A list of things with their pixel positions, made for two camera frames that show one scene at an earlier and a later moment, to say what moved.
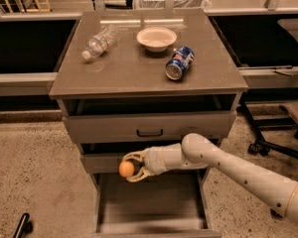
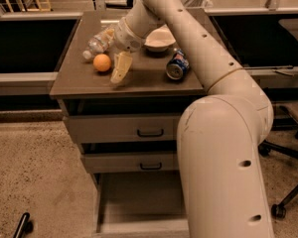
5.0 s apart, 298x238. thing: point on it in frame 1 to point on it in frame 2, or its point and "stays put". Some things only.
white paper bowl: (156, 39) stays put
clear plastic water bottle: (97, 43) stays put
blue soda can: (180, 60) stays put
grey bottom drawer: (161, 205) stays put
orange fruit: (126, 169) to (101, 62)
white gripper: (153, 162) to (125, 37)
